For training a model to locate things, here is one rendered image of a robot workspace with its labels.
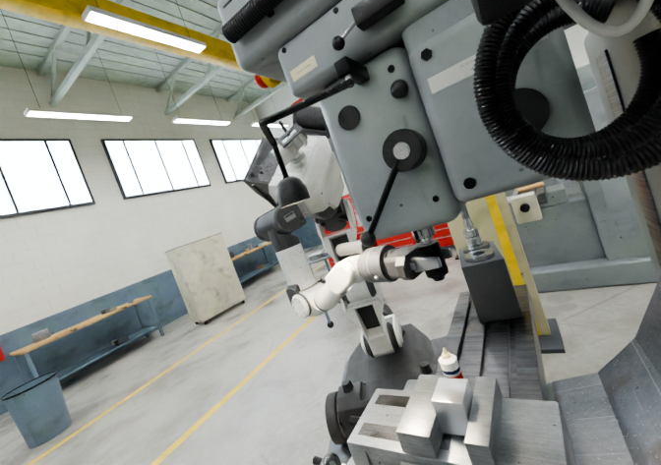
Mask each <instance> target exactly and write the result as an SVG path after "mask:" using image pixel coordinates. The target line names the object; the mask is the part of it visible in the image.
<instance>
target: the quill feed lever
mask: <svg viewBox="0 0 661 465"><path fill-rule="evenodd" d="M426 154H427V144H426V141H425V139H424V138H423V136H422V135H421V134H420V133H418V132H417V131H414V130H410V129H399V130H396V131H394V132H392V133H391V134H389V135H388V137H387V138H386V140H385V142H384V144H383V158H384V161H385V163H386V164H387V166H388V167H389V168H391V173H390V176H389V178H388V180H387V182H386V185H385V187H384V190H383V193H382V195H381V198H380V200H379V203H378V206H377V208H376V211H375V213H374V216H373V219H372V221H371V224H370V226H369V229H368V231H365V232H363V233H362V234H361V236H360V242H361V243H362V245H363V246H365V247H371V246H373V245H374V244H375V243H376V235H375V234H374V232H375V229H376V227H377V224H378V222H379V219H380V217H381V214H382V212H383V209H384V207H385V204H386V202H387V199H388V197H389V194H390V191H391V187H392V185H393V182H394V180H395V177H396V175H397V172H406V171H410V170H413V169H415V168H417V167H418V166H419V165H420V164H421V163H422V162H423V161H424V159H425V157H426Z"/></svg>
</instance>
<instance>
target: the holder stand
mask: <svg viewBox="0 0 661 465"><path fill-rule="evenodd" d="M458 253H459V258H460V264H461V269H462V272H463V275H464V278H465V281H466V284H467V286H468V289H469V292H470V295H471V298H472V301H473V304H474V307H475V310H476V313H477V316H478V318H479V321H480V322H481V323H485V322H491V321H498V320H509V319H516V318H522V317H523V314H522V311H521V308H520V305H519V302H518V300H517V297H516V294H515V291H514V288H513V285H512V282H511V277H510V274H509V271H508V268H507V265H506V262H505V259H504V258H503V256H502V255H501V253H500V252H499V250H498V248H497V247H496V245H495V244H494V242H493V241H489V242H488V241H482V245H481V246H479V247H476V248H468V246H467V245H466V246H464V247H462V248H461V249H458Z"/></svg>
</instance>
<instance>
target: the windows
mask: <svg viewBox="0 0 661 465"><path fill-rule="evenodd" d="M100 141H101V143H102V146H103V149H104V151H105V154H106V156H107V159H108V161H109V164H110V166H111V169H112V171H113V174H114V177H115V179H116V182H117V184H118V187H119V189H120V192H121V194H122V197H123V200H127V199H134V198H140V197H146V196H153V195H159V194H165V193H172V192H178V191H184V190H191V189H197V188H202V187H209V186H211V184H210V180H209V177H208V174H207V172H206V169H205V166H204V164H203V162H202V159H201V157H200V154H199V151H198V149H197V146H196V143H195V141H194V140H192V139H101V140H100ZM260 142H261V140H210V145H211V147H212V150H213V153H214V155H215V158H216V161H217V163H218V166H219V169H220V171H221V174H222V177H223V179H224V182H225V184H228V183H234V182H241V181H243V180H244V177H245V175H246V173H247V171H248V168H249V166H250V164H251V162H252V160H253V157H254V155H255V153H256V151H257V148H258V146H259V144H260ZM91 204H95V201H94V198H93V196H92V193H91V191H90V187H89V184H88V182H87V179H86V177H85V174H84V172H83V169H82V166H81V164H80V161H79V159H78V157H77V155H76V152H75V150H74V147H73V145H72V142H71V140H70V139H0V219H3V218H10V217H16V216H22V215H29V214H35V213H41V212H48V211H53V210H59V209H66V208H72V207H79V206H85V205H91Z"/></svg>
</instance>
